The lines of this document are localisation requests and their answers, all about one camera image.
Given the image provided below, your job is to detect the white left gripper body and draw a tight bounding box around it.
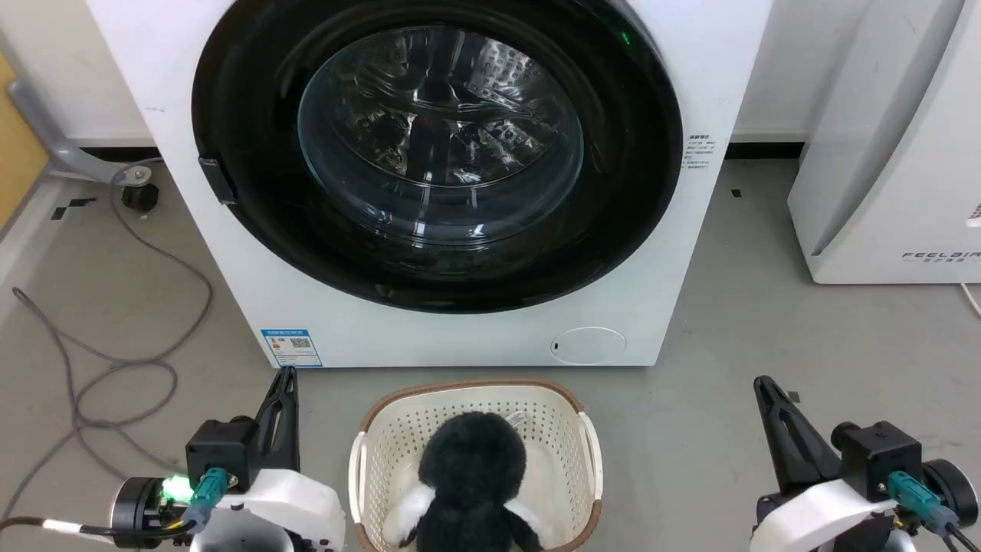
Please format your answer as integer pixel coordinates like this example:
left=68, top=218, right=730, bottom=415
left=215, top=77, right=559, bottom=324
left=190, top=468, right=347, bottom=552

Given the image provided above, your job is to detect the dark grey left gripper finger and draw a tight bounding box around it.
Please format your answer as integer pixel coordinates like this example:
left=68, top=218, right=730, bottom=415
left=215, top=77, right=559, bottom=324
left=255, top=368, right=290, bottom=471
left=271, top=366, right=301, bottom=471

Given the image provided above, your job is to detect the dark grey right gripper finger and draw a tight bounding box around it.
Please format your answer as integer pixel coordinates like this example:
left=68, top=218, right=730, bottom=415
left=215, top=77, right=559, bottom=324
left=761, top=375, right=845, bottom=488
left=753, top=376, right=807, bottom=496

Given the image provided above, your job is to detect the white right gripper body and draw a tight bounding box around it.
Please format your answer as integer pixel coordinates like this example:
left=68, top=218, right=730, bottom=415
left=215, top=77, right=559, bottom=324
left=750, top=475, right=902, bottom=552

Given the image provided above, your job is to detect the white front-load washing machine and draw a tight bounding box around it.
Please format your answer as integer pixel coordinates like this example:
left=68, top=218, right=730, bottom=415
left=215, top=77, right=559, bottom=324
left=84, top=0, right=775, bottom=370

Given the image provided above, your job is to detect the black round washer door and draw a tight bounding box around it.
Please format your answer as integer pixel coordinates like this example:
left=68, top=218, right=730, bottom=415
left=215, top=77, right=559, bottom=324
left=191, top=0, right=684, bottom=314

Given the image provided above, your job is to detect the blue energy label sticker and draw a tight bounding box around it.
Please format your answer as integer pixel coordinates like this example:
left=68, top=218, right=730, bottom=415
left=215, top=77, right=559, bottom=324
left=260, top=328, right=324, bottom=370

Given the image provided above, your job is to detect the cream perforated laundry basket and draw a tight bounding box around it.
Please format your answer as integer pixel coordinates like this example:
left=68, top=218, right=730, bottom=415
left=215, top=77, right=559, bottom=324
left=348, top=379, right=605, bottom=552

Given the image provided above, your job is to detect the black and white plush penguin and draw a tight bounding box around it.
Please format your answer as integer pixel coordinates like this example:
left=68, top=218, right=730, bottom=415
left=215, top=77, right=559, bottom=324
left=382, top=411, right=566, bottom=552

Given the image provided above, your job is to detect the round white filter cover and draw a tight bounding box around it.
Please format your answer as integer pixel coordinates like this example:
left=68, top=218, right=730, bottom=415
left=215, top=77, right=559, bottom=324
left=550, top=327, right=628, bottom=366

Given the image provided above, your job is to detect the black round foot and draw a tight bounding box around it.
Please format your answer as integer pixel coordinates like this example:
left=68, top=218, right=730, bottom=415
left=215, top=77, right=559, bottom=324
left=120, top=182, right=161, bottom=215

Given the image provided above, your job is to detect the small printed text sticker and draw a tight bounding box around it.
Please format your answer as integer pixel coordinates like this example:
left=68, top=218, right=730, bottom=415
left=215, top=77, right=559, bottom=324
left=684, top=133, right=715, bottom=172

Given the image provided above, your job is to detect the white air purifier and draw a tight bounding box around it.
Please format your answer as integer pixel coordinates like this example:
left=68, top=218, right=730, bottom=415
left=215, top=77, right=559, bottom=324
left=787, top=0, right=981, bottom=285

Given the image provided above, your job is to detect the grey metal support leg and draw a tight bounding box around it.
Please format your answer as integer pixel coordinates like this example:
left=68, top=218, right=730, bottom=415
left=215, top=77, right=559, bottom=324
left=7, top=77, right=154, bottom=186

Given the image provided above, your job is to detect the yellow wooden panel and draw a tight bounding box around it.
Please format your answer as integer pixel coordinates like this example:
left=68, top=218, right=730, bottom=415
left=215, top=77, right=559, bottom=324
left=0, top=52, right=51, bottom=232

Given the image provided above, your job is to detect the left gripper cable teal plug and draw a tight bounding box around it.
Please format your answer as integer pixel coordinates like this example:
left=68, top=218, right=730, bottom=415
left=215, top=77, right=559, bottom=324
left=0, top=468, right=231, bottom=539

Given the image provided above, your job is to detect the gripper cable teal plug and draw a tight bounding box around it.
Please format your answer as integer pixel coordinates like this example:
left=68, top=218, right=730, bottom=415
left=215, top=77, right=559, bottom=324
left=887, top=470, right=981, bottom=552
left=0, top=468, right=231, bottom=539

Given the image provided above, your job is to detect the right gripper cable teal plug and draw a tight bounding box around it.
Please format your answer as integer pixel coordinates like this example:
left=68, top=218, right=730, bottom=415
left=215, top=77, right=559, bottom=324
left=887, top=470, right=981, bottom=552

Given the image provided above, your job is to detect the grey floor cable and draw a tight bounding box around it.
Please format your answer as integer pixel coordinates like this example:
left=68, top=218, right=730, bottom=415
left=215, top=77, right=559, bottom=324
left=0, top=163, right=215, bottom=531

